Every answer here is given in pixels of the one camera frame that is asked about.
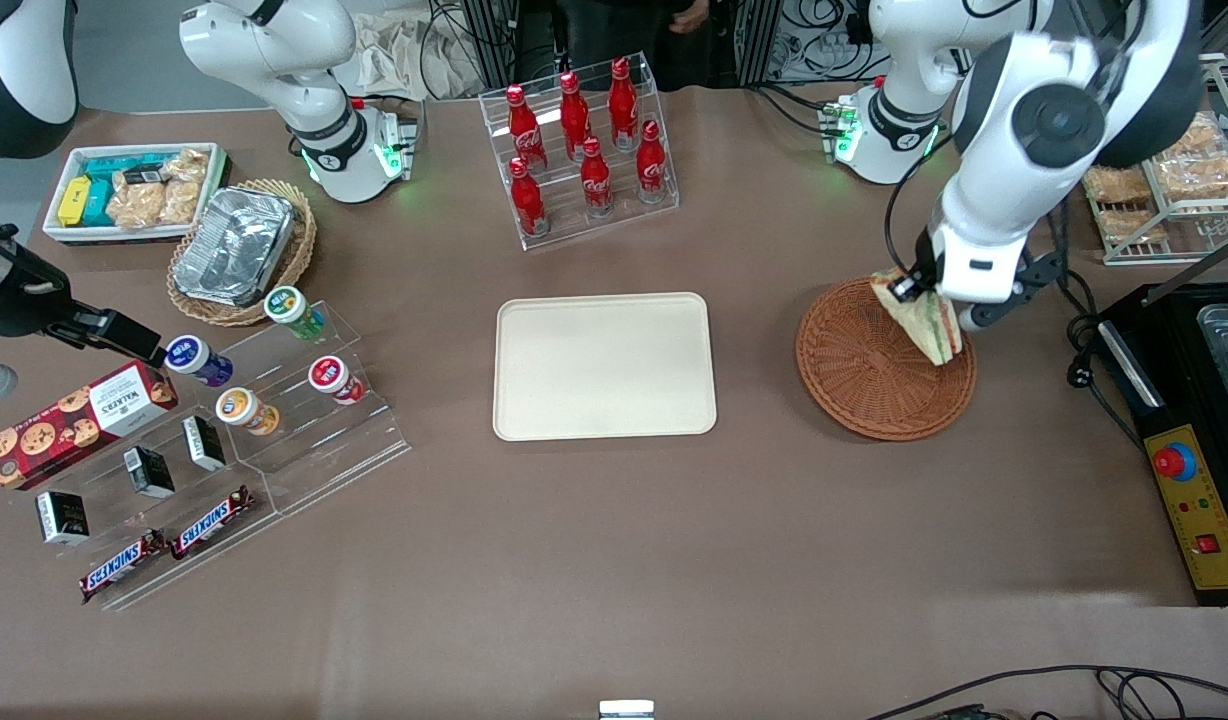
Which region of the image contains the red Walkers cookie box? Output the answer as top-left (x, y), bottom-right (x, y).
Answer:
top-left (0, 360), bottom-right (179, 491)

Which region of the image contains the white cloth bag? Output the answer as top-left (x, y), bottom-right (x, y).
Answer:
top-left (349, 10), bottom-right (485, 101)

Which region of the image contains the cream plastic tray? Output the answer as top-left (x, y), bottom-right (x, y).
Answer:
top-left (493, 292), bottom-right (718, 442)

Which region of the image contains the white plastic bin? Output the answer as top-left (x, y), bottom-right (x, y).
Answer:
top-left (42, 142), bottom-right (233, 246)

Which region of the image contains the black cable bundle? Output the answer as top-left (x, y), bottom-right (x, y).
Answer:
top-left (774, 0), bottom-right (875, 86)

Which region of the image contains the yellow control box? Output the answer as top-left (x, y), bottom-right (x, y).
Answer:
top-left (1142, 424), bottom-right (1228, 593)

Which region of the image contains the Snickers bar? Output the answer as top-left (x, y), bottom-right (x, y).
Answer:
top-left (79, 530), bottom-right (170, 604)
top-left (170, 486), bottom-right (255, 560)

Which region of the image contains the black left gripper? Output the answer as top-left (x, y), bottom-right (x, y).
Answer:
top-left (889, 228), bottom-right (1067, 333)

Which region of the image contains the aluminium foil tray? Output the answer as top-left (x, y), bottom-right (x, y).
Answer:
top-left (172, 186), bottom-right (297, 308)

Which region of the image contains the red cola bottle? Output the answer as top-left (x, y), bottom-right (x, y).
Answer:
top-left (580, 136), bottom-right (615, 216)
top-left (636, 120), bottom-right (669, 204)
top-left (559, 72), bottom-right (593, 161)
top-left (508, 157), bottom-right (550, 238)
top-left (609, 57), bottom-right (640, 151)
top-left (505, 84), bottom-right (547, 173)

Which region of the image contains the clear acrylic bottle rack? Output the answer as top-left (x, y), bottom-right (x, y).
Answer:
top-left (479, 52), bottom-right (680, 251)

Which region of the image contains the red lid snack cup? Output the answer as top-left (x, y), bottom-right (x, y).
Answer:
top-left (308, 355), bottom-right (367, 406)

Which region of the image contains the orange lid snack cup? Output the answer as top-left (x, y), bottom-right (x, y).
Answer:
top-left (215, 387), bottom-right (280, 437)

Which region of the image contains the small black box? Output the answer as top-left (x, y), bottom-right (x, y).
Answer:
top-left (123, 446), bottom-right (176, 499)
top-left (36, 491), bottom-right (90, 546)
top-left (181, 415), bottom-right (227, 472)

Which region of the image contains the clear acrylic tiered stand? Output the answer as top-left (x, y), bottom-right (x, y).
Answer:
top-left (212, 298), bottom-right (412, 517)
top-left (9, 400), bottom-right (280, 613)

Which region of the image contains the yellow snack box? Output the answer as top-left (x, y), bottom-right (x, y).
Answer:
top-left (57, 176), bottom-right (93, 227)

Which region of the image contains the light wicker basket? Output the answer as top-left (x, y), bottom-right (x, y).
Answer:
top-left (167, 178), bottom-right (318, 328)

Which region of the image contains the green lid snack cup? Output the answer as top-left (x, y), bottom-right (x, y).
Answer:
top-left (264, 285), bottom-right (327, 341)

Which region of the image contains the red emergency stop button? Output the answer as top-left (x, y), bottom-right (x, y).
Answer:
top-left (1152, 440), bottom-right (1197, 481)

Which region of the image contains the black appliance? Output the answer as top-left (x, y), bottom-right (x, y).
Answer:
top-left (1094, 283), bottom-right (1228, 607)

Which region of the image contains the bagged fried snack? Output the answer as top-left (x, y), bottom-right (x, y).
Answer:
top-left (1084, 165), bottom-right (1152, 206)
top-left (1099, 210), bottom-right (1171, 247)
top-left (1154, 110), bottom-right (1228, 201)

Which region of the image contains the triangle sandwich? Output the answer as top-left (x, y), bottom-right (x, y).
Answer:
top-left (869, 268), bottom-right (965, 367)

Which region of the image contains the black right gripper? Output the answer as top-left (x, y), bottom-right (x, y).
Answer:
top-left (0, 215), bottom-right (165, 401)

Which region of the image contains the black aluminium frame post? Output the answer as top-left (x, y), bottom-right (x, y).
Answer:
top-left (736, 0), bottom-right (780, 89)
top-left (462, 0), bottom-right (520, 93)

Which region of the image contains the person in dark clothing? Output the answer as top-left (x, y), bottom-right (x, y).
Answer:
top-left (559, 0), bottom-right (735, 91)

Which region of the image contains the black table edge cable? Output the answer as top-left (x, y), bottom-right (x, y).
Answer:
top-left (864, 663), bottom-right (1228, 720)

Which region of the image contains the blue lid snack cup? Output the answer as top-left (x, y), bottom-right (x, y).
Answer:
top-left (164, 335), bottom-right (235, 389)

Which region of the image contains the round brown wicker basket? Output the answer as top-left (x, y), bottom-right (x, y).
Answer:
top-left (796, 276), bottom-right (978, 442)

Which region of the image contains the black power cable with plug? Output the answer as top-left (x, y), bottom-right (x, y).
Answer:
top-left (1049, 200), bottom-right (1145, 446)

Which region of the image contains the white wire snack rack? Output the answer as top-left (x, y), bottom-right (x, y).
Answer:
top-left (1084, 55), bottom-right (1228, 266)

